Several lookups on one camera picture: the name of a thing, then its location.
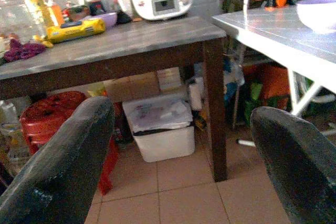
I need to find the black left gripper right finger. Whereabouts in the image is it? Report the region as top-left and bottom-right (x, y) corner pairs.
(249, 106), (336, 224)

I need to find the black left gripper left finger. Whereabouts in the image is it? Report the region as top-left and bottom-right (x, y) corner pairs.
(0, 95), (116, 224)

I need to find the red plastic stool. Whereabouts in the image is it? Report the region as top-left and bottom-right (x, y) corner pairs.
(19, 91), (121, 196)

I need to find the green shopping bag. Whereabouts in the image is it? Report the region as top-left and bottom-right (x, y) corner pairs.
(243, 80), (264, 125)

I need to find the orange shopping bag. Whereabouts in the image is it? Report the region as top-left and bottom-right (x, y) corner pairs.
(243, 63), (291, 110)

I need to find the brown cardboard box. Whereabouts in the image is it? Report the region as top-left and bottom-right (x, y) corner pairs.
(104, 72), (161, 104)

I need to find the white waste bin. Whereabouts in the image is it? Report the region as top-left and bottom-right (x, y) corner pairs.
(121, 94), (196, 163)

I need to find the blue and white plastic bag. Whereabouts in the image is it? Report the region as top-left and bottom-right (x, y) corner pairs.
(222, 58), (245, 102)

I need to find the purple crumpled cloth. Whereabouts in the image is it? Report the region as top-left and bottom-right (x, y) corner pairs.
(3, 38), (48, 63)

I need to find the white paper roll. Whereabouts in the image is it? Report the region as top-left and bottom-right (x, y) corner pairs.
(188, 76), (205, 111)

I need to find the yellow snack package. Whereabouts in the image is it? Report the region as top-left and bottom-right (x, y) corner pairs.
(46, 18), (107, 45)

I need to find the white folding table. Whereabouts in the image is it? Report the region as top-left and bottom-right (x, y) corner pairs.
(211, 3), (336, 147)

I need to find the small white carton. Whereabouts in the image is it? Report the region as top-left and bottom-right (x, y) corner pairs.
(156, 67), (183, 91)

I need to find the orange drink bottle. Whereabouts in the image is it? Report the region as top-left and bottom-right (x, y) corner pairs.
(50, 2), (66, 27)

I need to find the dark brown wooden table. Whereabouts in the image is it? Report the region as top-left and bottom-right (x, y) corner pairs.
(0, 15), (229, 183)

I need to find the purple plastic bowl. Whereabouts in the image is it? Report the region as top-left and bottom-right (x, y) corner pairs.
(80, 11), (118, 29)

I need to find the clear plastic container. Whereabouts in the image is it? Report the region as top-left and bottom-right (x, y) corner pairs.
(0, 0), (48, 41)

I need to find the pale lavender bowl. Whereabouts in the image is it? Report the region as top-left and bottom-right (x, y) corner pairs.
(296, 0), (336, 35)

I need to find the red-lidded yellow jar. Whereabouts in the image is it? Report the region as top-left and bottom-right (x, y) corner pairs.
(22, 0), (54, 29)

